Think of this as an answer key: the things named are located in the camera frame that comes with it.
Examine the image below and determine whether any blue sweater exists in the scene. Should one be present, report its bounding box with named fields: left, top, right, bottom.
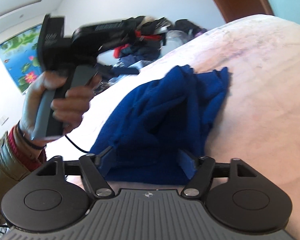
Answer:
left=90, top=64, right=232, bottom=185

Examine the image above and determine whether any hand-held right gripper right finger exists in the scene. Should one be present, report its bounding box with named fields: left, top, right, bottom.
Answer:
left=177, top=149, right=265, bottom=201

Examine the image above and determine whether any person's left forearm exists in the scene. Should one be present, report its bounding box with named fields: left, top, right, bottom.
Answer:
left=0, top=123, right=48, bottom=227

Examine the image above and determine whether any red jacket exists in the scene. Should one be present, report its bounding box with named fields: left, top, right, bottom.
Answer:
left=113, top=30, right=163, bottom=58

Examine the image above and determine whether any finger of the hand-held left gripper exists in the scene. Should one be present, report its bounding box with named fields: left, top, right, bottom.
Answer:
left=97, top=64, right=140, bottom=76

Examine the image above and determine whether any black cable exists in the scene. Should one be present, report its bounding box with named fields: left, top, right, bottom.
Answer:
left=64, top=134, right=92, bottom=154

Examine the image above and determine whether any clear plastic bag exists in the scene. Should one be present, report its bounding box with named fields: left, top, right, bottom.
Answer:
left=165, top=30, right=187, bottom=48

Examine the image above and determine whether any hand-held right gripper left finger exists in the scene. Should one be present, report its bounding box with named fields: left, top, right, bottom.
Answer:
left=27, top=146, right=115, bottom=201

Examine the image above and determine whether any person's left hand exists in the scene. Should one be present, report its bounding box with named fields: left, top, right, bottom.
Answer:
left=19, top=70, right=103, bottom=147

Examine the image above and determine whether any pile of dark clothes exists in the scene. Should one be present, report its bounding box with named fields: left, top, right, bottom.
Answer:
left=97, top=15, right=208, bottom=87

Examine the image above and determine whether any pink blanket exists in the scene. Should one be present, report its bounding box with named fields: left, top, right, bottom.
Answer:
left=45, top=14, right=300, bottom=240

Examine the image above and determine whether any dark hair tie wristband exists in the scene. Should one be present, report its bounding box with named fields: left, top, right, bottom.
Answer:
left=16, top=120, right=47, bottom=150

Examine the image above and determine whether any flower wall poster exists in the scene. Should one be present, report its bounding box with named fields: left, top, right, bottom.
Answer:
left=0, top=22, right=44, bottom=94

